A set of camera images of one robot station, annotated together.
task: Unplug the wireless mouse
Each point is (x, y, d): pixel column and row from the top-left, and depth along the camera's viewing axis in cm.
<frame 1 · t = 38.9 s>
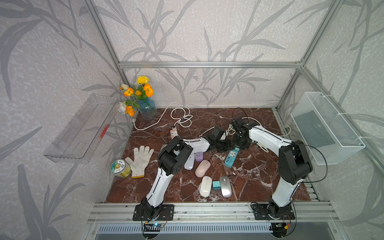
left hand: (234, 149, 93), fingers closed
right hand: (234, 145, 92), fingers open
silver wireless mouse: (225, 186, 82), point 2 cm above the table
white wireless mouse: (205, 186, 81), point 3 cm above the table
pink wireless mouse: (202, 168, 89), point 2 cm above the table
teal power strip: (231, 157, 93), point 3 cm above the table
orange power strip: (173, 133, 98), point 8 cm above the table
teal usb charger: (216, 185, 83), point 2 cm above the table
blue glass vase: (147, 108, 107), point 12 cm above the table
orange yellow artificial flowers: (141, 91, 92), point 29 cm above the table
white work glove: (141, 158, 93), point 2 cm above the table

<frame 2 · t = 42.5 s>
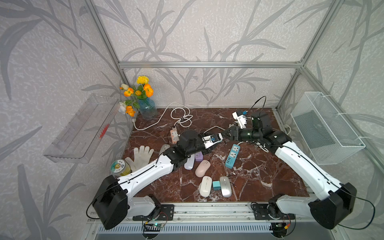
left hand: (217, 137, 73), fingers open
right hand: (223, 133, 72), fingers open
the named things where they were.

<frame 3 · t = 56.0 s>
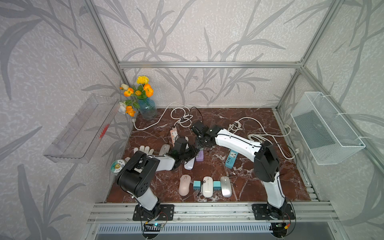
left hand: (200, 150, 91), fingers closed
right hand: (199, 142, 89), fingers open
pink wireless mouse: (185, 181, 83), point 3 cm above the table
teal usb charger 2: (197, 185, 83), point 2 cm above the table
the other named things where they were.

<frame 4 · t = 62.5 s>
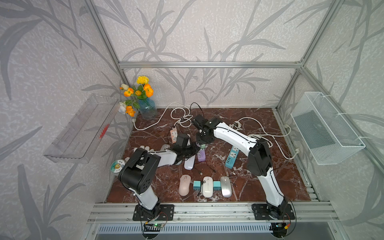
left hand: (201, 148, 93), fingers closed
right hand: (200, 140, 90), fingers open
the named things where they were.

